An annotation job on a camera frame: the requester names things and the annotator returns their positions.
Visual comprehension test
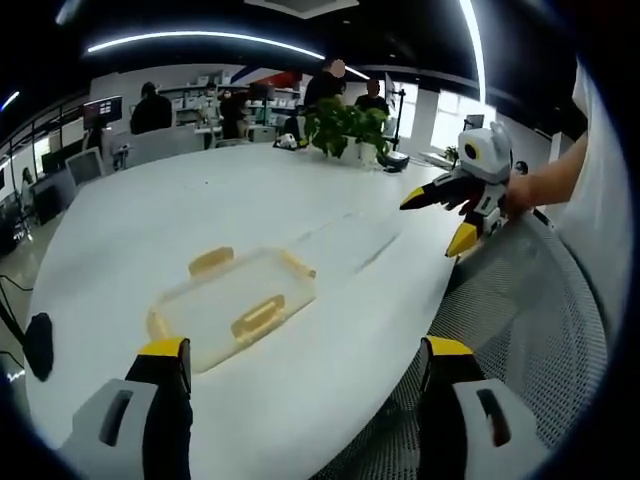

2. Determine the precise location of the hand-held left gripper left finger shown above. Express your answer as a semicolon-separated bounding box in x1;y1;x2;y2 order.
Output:
58;337;195;480

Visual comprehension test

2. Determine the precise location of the black monitor stand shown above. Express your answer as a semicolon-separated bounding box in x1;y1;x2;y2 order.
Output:
380;72;412;174

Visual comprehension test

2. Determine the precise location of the dark computer monitor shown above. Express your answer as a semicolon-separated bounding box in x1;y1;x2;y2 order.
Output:
82;95;124;127

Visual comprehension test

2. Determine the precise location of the black chair armrest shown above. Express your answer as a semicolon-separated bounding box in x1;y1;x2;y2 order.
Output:
23;312;55;384

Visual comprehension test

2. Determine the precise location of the white storage shelf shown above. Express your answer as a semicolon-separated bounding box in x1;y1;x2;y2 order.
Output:
172;73;304;144

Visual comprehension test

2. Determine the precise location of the person's white shirt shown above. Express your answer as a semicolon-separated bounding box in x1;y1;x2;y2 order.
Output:
553;53;632;351

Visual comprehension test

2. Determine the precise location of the person's right hand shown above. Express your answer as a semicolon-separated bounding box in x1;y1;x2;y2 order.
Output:
502;172;542;221

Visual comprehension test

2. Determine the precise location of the clear lid with yellow clips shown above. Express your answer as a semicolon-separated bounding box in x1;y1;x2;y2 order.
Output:
146;244;320;374

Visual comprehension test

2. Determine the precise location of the grey mesh office chair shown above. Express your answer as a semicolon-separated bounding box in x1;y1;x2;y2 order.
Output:
319;208;610;480

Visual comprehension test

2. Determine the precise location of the green potted plant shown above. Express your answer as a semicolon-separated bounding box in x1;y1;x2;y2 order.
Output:
303;97;392;164

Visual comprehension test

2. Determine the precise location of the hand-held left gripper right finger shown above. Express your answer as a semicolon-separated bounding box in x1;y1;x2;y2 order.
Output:
418;335;552;480

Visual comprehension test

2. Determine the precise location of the white device on table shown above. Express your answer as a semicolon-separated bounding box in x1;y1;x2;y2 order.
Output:
272;131;309;151

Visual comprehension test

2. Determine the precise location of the curved ceiling light strip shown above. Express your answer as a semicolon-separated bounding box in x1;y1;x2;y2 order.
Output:
84;30;327;62
458;0;490;104

